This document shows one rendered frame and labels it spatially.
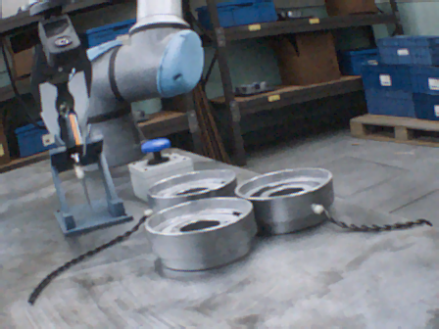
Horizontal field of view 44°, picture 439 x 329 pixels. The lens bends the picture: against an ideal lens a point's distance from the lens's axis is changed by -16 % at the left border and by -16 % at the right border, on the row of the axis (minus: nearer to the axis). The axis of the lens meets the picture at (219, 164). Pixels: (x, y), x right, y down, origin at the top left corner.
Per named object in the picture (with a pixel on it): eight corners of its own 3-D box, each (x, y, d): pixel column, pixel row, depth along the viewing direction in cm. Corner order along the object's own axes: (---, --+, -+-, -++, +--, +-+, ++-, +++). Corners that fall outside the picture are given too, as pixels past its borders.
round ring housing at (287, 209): (223, 225, 70) (216, 189, 69) (299, 197, 75) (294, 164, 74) (277, 244, 61) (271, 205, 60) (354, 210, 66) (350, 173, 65)
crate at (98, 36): (143, 44, 457) (139, 19, 453) (159, 41, 423) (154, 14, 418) (80, 61, 438) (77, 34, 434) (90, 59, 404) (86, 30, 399)
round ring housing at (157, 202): (219, 196, 82) (214, 164, 81) (257, 212, 72) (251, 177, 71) (142, 218, 78) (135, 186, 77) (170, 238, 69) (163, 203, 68)
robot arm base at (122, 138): (72, 164, 125) (63, 118, 123) (136, 146, 130) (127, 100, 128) (84, 175, 111) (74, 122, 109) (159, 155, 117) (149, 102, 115)
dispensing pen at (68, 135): (81, 207, 76) (53, 98, 81) (82, 218, 79) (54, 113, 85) (96, 203, 76) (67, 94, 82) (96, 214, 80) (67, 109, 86)
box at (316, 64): (349, 78, 487) (338, 28, 478) (298, 88, 468) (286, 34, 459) (321, 76, 527) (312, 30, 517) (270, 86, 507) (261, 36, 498)
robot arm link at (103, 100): (93, 110, 126) (85, 49, 123) (148, 99, 121) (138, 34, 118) (65, 122, 115) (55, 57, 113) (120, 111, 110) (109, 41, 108)
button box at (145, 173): (198, 191, 86) (191, 155, 85) (149, 205, 84) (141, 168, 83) (177, 181, 94) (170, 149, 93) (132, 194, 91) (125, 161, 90)
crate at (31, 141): (76, 135, 445) (73, 107, 440) (83, 141, 409) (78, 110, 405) (19, 153, 428) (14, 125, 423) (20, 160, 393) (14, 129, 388)
